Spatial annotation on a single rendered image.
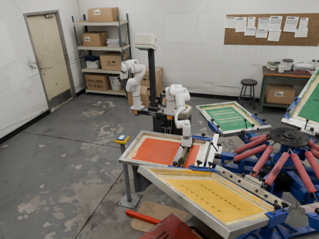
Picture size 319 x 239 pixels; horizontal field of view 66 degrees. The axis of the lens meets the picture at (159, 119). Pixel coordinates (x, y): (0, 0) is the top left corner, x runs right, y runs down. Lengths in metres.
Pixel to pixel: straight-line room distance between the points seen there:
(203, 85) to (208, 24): 1.40
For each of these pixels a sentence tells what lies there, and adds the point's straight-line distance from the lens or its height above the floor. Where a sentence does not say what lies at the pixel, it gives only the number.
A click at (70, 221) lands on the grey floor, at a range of 3.36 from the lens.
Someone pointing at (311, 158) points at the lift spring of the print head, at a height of 1.23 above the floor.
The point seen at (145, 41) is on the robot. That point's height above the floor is 1.96.
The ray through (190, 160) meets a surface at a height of 0.96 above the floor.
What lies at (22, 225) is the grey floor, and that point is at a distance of 3.56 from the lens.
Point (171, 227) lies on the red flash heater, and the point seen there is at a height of 1.10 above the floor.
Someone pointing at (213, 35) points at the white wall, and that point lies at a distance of 5.87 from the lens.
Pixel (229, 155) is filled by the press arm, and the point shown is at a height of 1.04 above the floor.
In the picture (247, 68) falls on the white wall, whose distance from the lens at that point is 5.98.
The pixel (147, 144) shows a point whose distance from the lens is 2.63.
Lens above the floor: 2.39
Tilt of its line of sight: 27 degrees down
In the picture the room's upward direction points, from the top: 2 degrees counter-clockwise
